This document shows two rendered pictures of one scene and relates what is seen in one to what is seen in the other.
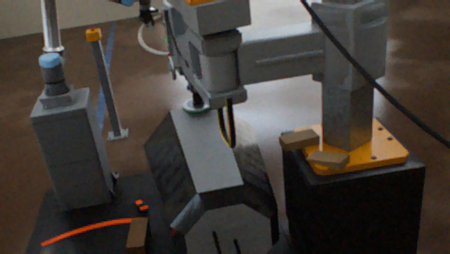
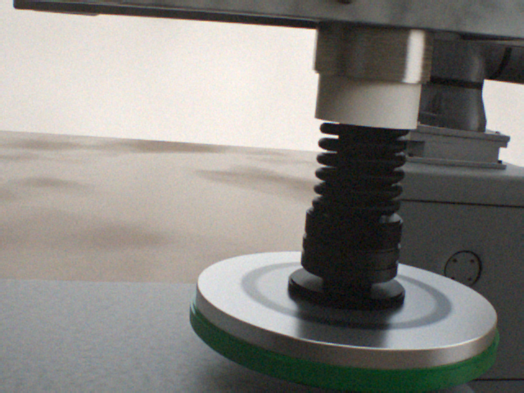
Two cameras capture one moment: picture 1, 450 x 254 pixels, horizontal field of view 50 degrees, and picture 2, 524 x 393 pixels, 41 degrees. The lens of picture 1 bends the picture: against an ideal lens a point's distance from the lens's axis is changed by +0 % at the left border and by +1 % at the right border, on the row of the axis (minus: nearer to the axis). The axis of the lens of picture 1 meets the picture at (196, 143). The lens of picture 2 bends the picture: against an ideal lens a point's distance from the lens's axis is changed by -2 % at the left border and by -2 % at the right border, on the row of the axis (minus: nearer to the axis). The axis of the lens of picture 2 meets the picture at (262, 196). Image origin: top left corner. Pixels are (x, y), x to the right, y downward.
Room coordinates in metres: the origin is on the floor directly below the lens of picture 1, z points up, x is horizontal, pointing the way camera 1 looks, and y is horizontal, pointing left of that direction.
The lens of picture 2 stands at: (2.79, -0.54, 1.01)
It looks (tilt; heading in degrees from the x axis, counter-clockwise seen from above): 10 degrees down; 82
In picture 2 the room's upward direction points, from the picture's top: 5 degrees clockwise
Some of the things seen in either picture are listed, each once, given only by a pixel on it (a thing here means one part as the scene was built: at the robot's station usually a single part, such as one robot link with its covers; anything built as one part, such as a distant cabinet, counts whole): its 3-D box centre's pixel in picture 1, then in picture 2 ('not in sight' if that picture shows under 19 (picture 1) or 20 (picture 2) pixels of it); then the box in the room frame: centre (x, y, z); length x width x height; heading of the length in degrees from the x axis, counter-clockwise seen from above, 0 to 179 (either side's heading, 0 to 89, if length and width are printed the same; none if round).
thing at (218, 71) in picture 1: (219, 67); not in sight; (2.27, -0.18, 1.32); 0.19 x 0.19 x 0.20
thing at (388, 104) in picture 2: not in sight; (368, 97); (2.92, -0.06, 1.00); 0.07 x 0.07 x 0.04
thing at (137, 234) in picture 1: (139, 238); not in sight; (2.59, 0.48, 0.07); 0.30 x 0.12 x 0.12; 175
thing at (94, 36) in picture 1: (106, 85); not in sight; (4.37, 0.77, 0.54); 0.20 x 0.20 x 1.09; 1
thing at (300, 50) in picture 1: (308, 48); not in sight; (2.28, -0.63, 1.34); 0.74 x 0.34 x 0.25; 91
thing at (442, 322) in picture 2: (198, 103); (345, 299); (2.92, -0.06, 0.85); 0.21 x 0.21 x 0.01
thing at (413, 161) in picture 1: (345, 200); not in sight; (2.28, -0.83, 0.37); 0.66 x 0.66 x 0.74; 1
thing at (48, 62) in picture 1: (51, 67); (458, 37); (3.38, 0.94, 1.11); 0.17 x 0.15 x 0.18; 5
